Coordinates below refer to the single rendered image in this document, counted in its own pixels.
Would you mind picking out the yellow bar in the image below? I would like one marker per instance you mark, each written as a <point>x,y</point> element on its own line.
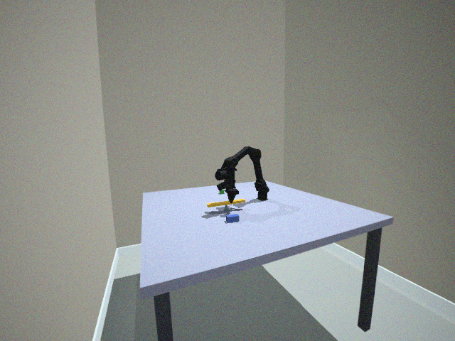
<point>215,204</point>

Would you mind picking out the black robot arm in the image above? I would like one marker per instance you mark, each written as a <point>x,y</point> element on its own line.
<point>228,169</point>

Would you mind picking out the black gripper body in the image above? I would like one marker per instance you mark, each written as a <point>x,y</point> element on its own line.
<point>231,185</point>

